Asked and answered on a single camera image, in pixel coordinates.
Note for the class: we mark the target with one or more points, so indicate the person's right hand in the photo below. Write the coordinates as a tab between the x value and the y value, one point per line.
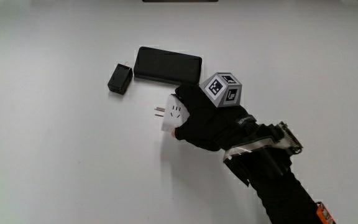
210	124

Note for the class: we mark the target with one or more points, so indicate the white socket adapter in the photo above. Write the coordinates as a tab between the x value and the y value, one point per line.
174	116

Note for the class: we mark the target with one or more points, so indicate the black power bank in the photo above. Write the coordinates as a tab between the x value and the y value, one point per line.
167	65

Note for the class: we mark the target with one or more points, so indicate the black charger plug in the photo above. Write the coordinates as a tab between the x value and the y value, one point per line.
120	79

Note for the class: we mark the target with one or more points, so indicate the dark monitor base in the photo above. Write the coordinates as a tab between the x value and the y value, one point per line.
180	1

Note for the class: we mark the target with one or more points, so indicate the orange tag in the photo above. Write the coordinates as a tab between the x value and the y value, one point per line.
325	214

